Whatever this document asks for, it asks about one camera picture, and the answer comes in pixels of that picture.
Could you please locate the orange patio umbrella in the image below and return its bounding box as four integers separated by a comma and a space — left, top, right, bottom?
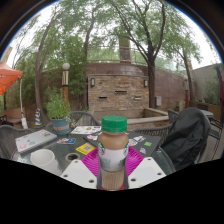
0, 60, 24, 96

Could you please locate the yellow square card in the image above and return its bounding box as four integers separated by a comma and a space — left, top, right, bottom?
75, 142, 97, 156

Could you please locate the green plant in teal pot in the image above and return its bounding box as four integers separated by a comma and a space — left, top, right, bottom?
44, 87, 73, 135

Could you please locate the globe-topped lamp post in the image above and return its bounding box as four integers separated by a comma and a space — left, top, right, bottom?
61, 62, 71, 104

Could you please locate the closed maroon patio umbrella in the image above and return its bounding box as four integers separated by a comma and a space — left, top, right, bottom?
214, 64, 224, 113

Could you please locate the small colourful sticker card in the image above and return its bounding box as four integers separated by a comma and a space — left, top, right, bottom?
56, 137, 77, 145

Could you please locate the yellow and blue striped cone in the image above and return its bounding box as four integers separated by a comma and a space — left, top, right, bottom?
34, 107, 44, 128

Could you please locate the green-capped coffee drink bottle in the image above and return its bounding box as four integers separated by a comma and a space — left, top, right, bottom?
97, 115, 130, 192

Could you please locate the dark-trunked forked tree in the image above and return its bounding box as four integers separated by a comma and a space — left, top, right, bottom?
106, 0, 188, 109

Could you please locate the white umbrella pole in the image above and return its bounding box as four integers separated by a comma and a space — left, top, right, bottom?
18, 78, 29, 130

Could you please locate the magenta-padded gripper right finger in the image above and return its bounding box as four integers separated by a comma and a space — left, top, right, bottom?
125, 146, 167, 190

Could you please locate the white ceramic mug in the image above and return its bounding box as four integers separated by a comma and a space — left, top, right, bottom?
29, 148, 63, 176

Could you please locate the black laptop with stickers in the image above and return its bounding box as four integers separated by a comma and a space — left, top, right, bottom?
83, 131, 162, 158

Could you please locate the silver laptop with stickers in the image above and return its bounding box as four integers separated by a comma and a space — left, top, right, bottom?
14, 129, 58, 154

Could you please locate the leaning slender tree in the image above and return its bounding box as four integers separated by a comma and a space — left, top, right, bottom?
19, 13, 68, 126

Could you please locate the grey wall utility box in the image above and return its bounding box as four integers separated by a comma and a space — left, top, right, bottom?
154, 95, 163, 108

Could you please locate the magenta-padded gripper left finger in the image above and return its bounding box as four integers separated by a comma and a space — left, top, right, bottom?
59, 147, 101, 190

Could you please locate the black jacket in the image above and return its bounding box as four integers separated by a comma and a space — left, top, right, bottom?
159, 107, 212, 172

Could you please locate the brown tape roll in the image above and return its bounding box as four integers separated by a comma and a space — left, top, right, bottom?
64, 152, 81, 163

